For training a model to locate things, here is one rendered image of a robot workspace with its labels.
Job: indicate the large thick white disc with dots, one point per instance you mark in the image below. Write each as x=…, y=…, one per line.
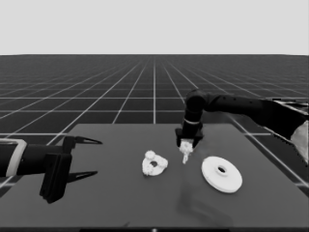
x=225, y=183

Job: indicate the small white T-shaped piece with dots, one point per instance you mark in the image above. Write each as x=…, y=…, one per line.
x=185, y=159

